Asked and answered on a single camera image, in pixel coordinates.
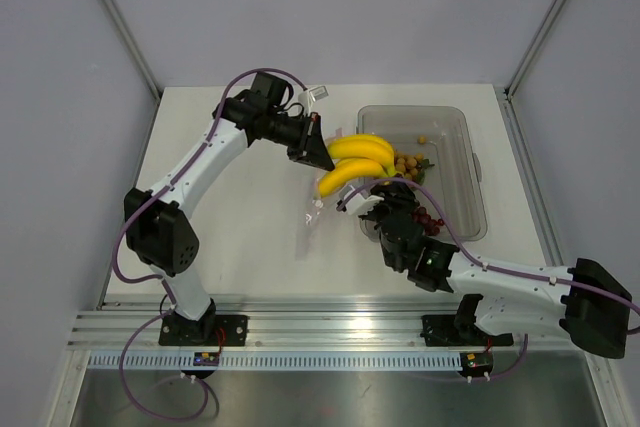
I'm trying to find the yellow banana bunch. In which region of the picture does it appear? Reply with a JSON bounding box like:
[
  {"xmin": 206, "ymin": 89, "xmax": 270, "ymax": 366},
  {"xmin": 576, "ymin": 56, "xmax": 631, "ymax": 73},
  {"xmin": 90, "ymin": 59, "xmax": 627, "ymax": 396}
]
[{"xmin": 318, "ymin": 134, "xmax": 396, "ymax": 197}]

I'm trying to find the red grape bunch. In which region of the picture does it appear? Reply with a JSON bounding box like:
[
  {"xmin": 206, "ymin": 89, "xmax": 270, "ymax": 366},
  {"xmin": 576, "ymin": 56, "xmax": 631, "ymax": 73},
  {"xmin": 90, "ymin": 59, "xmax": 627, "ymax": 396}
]
[{"xmin": 411, "ymin": 206, "xmax": 445, "ymax": 237}]

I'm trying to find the clear grey plastic bin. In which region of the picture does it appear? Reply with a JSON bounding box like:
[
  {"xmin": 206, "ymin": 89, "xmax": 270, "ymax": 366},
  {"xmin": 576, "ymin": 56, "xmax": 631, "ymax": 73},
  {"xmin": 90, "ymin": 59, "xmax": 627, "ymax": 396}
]
[{"xmin": 357, "ymin": 105, "xmax": 487, "ymax": 242}]

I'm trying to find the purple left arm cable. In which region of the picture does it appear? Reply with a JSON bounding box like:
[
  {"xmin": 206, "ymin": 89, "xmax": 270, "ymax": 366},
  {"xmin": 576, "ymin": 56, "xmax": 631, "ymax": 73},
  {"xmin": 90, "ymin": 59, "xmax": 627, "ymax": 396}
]
[{"xmin": 110, "ymin": 66, "xmax": 309, "ymax": 421}]

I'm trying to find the right small circuit board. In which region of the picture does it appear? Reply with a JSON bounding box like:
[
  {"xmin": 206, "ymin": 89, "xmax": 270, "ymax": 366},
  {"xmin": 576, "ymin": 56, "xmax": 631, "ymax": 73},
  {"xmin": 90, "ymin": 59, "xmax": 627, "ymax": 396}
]
[{"xmin": 461, "ymin": 352, "xmax": 494, "ymax": 376}]

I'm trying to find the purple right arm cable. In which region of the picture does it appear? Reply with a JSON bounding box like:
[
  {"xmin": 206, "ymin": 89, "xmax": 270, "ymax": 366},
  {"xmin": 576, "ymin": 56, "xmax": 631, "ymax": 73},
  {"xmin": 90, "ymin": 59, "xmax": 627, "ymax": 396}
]
[{"xmin": 337, "ymin": 177, "xmax": 640, "ymax": 383}]

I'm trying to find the clear red-dotted zip bag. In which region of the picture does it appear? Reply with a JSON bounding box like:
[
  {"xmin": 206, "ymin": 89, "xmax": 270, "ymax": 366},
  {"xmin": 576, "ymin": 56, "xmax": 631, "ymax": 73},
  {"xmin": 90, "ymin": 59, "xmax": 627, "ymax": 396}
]
[{"xmin": 294, "ymin": 129, "xmax": 361, "ymax": 263}]

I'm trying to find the right aluminium frame post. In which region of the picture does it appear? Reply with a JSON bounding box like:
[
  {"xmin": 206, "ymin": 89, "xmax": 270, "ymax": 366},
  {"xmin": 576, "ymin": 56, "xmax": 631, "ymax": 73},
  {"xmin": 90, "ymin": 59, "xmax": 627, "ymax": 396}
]
[{"xmin": 504, "ymin": 0, "xmax": 570, "ymax": 102}]

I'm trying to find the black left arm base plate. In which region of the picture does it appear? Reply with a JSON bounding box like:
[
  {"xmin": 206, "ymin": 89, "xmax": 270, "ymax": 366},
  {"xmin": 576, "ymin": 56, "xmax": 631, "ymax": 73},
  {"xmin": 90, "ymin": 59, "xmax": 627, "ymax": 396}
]
[{"xmin": 158, "ymin": 315, "xmax": 249, "ymax": 347}]

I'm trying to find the left small circuit board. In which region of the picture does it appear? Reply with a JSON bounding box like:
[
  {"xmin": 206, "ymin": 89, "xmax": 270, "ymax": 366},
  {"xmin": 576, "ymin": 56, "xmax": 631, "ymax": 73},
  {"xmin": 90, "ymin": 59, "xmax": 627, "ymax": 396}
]
[{"xmin": 193, "ymin": 352, "xmax": 220, "ymax": 367}]

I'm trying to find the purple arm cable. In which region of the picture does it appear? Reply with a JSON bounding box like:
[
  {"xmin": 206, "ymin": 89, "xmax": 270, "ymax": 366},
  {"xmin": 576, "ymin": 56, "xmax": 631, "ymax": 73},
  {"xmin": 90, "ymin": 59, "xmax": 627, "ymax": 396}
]
[
  {"xmin": 337, "ymin": 177, "xmax": 640, "ymax": 383},
  {"xmin": 110, "ymin": 66, "xmax": 309, "ymax": 421}
]

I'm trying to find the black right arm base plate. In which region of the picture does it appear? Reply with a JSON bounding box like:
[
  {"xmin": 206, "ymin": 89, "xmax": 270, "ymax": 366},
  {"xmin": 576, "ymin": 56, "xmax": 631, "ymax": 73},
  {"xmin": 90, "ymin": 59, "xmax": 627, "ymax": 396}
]
[{"xmin": 420, "ymin": 314, "xmax": 514, "ymax": 348}]

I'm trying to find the brown longan bunch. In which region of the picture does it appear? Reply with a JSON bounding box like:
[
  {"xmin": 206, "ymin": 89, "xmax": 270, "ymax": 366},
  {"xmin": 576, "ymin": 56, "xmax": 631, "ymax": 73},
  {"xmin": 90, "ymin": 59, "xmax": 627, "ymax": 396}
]
[{"xmin": 394, "ymin": 152, "xmax": 435, "ymax": 184}]

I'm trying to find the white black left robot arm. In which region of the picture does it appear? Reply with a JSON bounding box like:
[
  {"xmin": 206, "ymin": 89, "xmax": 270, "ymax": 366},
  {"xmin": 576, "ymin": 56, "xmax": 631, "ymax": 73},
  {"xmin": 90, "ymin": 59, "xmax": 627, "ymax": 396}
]
[{"xmin": 122, "ymin": 69, "xmax": 334, "ymax": 347}]

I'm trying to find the small circuit board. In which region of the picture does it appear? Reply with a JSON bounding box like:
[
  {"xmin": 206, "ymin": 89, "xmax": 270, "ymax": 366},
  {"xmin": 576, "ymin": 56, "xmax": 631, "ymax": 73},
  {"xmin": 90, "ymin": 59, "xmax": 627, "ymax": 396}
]
[
  {"xmin": 193, "ymin": 352, "xmax": 220, "ymax": 367},
  {"xmin": 461, "ymin": 352, "xmax": 494, "ymax": 376}
]

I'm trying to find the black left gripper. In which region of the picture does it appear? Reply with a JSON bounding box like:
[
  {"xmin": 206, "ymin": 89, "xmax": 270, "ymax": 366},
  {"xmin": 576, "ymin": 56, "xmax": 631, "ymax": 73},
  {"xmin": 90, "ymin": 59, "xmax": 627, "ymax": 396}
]
[{"xmin": 265, "ymin": 111, "xmax": 336, "ymax": 172}]

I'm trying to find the aluminium mounting rail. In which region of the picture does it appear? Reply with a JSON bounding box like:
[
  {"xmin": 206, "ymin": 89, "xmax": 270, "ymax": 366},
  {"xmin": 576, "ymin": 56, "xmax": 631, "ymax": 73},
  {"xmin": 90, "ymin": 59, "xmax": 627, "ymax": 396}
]
[{"xmin": 67, "ymin": 300, "xmax": 575, "ymax": 375}]

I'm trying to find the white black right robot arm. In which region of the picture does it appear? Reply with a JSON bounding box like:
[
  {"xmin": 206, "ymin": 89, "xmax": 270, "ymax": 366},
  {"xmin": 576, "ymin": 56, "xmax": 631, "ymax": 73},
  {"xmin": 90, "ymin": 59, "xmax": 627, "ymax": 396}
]
[{"xmin": 362, "ymin": 178, "xmax": 634, "ymax": 359}]

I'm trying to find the aluminium frame post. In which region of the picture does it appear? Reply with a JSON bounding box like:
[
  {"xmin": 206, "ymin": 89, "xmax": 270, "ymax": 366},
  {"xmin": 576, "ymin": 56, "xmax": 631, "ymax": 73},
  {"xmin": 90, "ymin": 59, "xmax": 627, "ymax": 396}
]
[
  {"xmin": 98, "ymin": 0, "xmax": 163, "ymax": 106},
  {"xmin": 504, "ymin": 0, "xmax": 570, "ymax": 102}
]

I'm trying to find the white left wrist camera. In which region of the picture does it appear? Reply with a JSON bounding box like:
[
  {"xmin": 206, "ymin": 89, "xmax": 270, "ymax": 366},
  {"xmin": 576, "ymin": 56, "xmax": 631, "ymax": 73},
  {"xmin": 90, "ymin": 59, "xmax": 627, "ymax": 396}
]
[{"xmin": 297, "ymin": 85, "xmax": 329, "ymax": 115}]

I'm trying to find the left aluminium frame post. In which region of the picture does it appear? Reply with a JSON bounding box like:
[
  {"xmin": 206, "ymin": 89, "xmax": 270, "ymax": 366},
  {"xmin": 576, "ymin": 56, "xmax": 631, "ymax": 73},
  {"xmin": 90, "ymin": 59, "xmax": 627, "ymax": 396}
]
[{"xmin": 98, "ymin": 0, "xmax": 163, "ymax": 106}]

